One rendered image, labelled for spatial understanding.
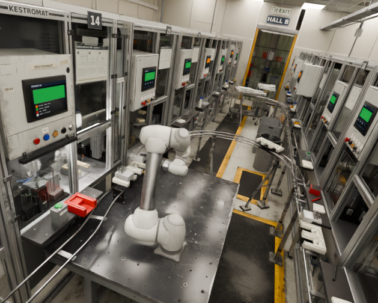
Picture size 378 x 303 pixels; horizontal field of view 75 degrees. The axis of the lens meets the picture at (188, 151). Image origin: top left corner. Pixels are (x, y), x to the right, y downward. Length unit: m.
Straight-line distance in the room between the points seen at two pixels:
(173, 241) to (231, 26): 8.75
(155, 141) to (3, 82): 0.79
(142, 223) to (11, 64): 1.07
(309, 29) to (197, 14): 3.82
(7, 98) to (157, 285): 1.24
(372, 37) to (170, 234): 9.19
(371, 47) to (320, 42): 1.46
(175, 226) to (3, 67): 1.18
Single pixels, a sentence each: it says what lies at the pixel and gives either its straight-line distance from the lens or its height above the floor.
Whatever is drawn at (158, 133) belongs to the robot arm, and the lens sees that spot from 1.54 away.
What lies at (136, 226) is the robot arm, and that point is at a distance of 1.65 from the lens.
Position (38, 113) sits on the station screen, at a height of 1.57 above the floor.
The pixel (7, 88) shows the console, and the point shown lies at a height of 1.70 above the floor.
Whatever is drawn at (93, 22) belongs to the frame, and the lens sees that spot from 1.68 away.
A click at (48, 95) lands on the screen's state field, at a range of 1.43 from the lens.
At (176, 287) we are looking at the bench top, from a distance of 1.66.
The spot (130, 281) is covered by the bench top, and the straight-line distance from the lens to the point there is 1.67.
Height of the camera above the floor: 2.04
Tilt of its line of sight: 26 degrees down
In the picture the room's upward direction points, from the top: 10 degrees clockwise
